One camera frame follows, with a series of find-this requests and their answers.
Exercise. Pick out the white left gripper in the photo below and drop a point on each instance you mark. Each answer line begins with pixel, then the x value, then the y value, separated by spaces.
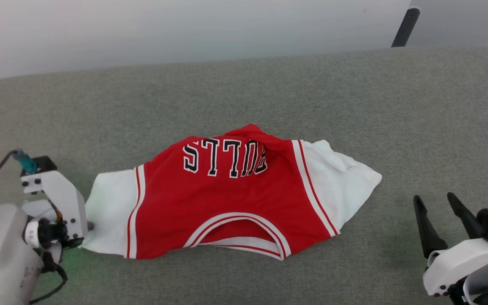
pixel 64 199

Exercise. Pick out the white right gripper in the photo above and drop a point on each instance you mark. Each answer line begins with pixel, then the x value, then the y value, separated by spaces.
pixel 456 262

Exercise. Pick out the red and white basketball jersey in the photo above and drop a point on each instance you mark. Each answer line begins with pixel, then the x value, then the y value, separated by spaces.
pixel 235 199

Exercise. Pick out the black slanted pole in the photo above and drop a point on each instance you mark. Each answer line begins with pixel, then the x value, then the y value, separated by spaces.
pixel 405 27

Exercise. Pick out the white board panel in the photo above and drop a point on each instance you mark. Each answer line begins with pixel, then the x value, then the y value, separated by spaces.
pixel 464 21

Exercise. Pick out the grey fabric sofa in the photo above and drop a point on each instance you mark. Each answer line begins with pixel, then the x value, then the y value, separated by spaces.
pixel 269 89

